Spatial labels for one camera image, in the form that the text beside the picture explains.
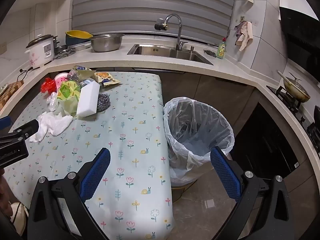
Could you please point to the blue white plastic packet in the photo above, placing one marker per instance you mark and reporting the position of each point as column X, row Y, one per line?
column 81, row 67

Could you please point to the black range hood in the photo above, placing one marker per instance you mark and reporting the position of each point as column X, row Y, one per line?
column 300, row 35

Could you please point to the waste bin with clear liner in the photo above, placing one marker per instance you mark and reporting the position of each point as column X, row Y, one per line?
column 197, row 140

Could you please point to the yellow plastic basin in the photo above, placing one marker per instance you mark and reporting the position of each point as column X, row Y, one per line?
column 78, row 34

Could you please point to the steel colander bowl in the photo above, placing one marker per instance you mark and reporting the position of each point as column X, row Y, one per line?
column 106, row 43

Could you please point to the steel wool scrubber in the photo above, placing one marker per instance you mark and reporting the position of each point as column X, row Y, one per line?
column 103, row 102

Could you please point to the round steel tray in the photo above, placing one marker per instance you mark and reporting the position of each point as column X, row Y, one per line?
column 81, row 46

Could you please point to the green dish soap bottle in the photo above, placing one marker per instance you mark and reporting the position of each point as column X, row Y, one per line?
column 221, row 51

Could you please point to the stainless steel sink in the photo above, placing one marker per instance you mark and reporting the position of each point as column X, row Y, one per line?
column 160, row 51

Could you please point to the floral tablecloth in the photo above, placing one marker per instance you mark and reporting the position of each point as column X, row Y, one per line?
column 120, row 142

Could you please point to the dark scouring pad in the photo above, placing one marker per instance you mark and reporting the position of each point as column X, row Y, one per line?
column 210, row 53

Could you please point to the checkered wooden cutting board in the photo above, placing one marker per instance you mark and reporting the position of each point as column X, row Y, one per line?
column 11, row 92

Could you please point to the beige hanging cloth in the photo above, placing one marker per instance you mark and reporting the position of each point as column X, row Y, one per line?
column 246, row 37

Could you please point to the olive gold packet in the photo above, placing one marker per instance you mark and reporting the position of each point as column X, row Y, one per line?
column 86, row 74

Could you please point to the green snack packet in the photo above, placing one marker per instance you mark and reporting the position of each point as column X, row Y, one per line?
column 68, row 90

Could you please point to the yellow snack packet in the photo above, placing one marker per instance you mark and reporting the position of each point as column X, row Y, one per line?
column 107, row 78

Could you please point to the red plastic bag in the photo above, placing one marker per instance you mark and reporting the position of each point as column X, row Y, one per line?
column 48, row 85

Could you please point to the person's left forearm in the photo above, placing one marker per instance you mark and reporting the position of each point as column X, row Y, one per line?
column 3, row 192

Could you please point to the blue plastic basin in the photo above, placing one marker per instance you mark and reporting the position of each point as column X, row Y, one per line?
column 72, row 41

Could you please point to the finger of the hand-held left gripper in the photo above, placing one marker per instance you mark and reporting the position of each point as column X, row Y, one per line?
column 4, row 123
column 27, row 128

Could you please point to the pink white paper cup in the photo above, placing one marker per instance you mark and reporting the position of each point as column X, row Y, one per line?
column 61, row 77

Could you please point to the round metal steamer rack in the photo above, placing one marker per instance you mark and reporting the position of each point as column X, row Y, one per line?
column 64, row 54

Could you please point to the wok with lid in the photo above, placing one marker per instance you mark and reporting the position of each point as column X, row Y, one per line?
column 296, row 91

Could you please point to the crumpled white tissue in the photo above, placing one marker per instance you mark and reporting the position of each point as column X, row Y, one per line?
column 53, row 125

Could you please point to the black gas stove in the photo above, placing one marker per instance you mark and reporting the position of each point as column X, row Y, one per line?
column 287, row 97

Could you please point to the dark blue small packet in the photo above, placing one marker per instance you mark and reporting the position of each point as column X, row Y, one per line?
column 87, row 82

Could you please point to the grey window blind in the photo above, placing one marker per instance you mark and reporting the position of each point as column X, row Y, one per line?
column 150, row 5

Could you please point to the white sponge block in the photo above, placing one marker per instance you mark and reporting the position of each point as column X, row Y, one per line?
column 87, row 100

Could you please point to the chrome kitchen faucet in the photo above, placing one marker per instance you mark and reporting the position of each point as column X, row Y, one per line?
column 179, row 35

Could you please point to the white floral rice cooker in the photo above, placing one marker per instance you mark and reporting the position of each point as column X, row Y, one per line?
column 40, row 52

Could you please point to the beige cloth bag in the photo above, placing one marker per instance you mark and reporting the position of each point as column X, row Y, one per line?
column 20, row 215

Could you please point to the silver foil wrapper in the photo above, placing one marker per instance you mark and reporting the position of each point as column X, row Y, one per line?
column 72, row 75

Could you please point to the light green plastic wrapper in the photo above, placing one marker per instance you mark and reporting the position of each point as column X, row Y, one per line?
column 70, row 106

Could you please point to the purple hanging cloth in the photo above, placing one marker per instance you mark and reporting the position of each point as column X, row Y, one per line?
column 238, row 28

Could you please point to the clear plastic bag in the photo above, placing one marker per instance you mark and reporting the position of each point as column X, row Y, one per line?
column 53, row 102

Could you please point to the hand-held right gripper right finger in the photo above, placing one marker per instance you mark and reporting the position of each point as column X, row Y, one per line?
column 225, row 175

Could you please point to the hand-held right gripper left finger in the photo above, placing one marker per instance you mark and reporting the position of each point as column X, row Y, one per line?
column 96, row 175

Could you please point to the black built-in oven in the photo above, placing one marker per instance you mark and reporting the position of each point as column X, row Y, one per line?
column 265, row 142

